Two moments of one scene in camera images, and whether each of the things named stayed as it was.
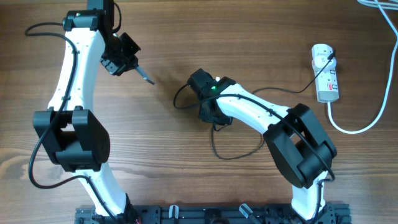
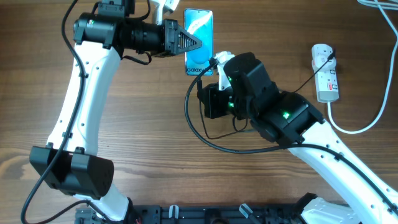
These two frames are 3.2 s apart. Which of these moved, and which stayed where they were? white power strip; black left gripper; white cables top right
Moved: black left gripper
Stayed: white cables top right; white power strip
